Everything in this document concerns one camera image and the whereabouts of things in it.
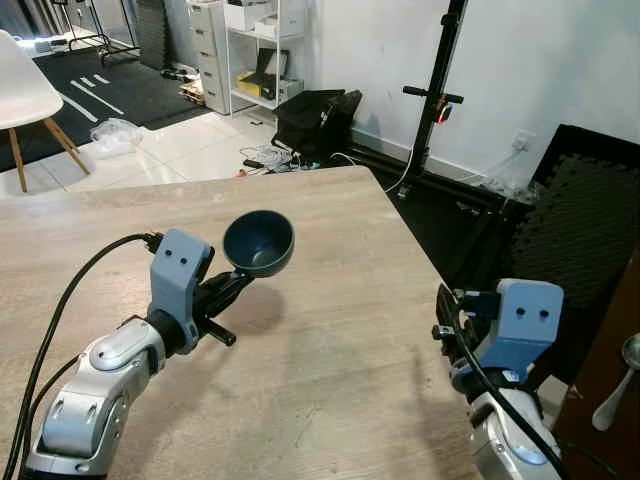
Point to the dark blue bowl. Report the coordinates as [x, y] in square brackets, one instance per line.
[260, 240]

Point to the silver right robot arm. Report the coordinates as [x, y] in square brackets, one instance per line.
[515, 435]

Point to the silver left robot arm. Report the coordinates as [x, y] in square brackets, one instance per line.
[95, 385]

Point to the black foam mat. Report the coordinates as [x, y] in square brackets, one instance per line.
[575, 215]

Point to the silver metal spoon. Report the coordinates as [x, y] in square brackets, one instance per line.
[612, 400]

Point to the black bag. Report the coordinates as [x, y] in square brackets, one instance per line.
[312, 122]

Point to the clear plastic bag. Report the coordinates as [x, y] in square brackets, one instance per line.
[116, 135]

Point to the dark brown side table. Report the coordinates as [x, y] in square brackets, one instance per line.
[600, 450]

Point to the yellow box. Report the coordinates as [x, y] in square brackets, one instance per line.
[248, 84]

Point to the black striped floor mat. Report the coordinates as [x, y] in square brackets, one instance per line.
[130, 90]

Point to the white metal shelf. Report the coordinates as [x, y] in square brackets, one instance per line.
[262, 60]

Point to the white drawer cabinet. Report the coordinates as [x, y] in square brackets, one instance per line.
[208, 50]

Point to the black stand pole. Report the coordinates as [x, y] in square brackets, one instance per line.
[440, 70]

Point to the white chair with wooden legs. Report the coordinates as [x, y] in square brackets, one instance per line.
[20, 85]

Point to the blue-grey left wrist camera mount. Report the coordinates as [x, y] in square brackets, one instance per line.
[178, 270]

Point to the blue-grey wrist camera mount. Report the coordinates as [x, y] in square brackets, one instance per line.
[178, 270]
[522, 320]

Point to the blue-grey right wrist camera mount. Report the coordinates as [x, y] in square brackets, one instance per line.
[522, 320]

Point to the white wall socket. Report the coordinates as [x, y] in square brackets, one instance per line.
[523, 141]

